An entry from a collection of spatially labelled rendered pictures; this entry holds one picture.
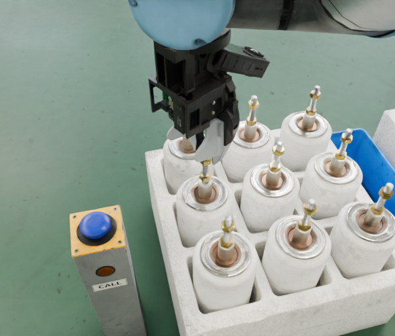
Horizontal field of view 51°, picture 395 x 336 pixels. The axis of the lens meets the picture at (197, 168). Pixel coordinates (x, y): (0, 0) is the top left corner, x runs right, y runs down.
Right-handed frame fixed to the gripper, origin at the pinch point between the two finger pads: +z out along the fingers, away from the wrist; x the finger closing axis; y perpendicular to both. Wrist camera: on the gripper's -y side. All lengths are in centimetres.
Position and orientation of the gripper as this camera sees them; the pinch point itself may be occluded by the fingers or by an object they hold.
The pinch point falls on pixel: (209, 147)
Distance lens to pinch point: 61.4
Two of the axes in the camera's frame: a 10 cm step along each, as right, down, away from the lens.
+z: 0.0, 6.8, 7.3
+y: -7.4, 4.9, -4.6
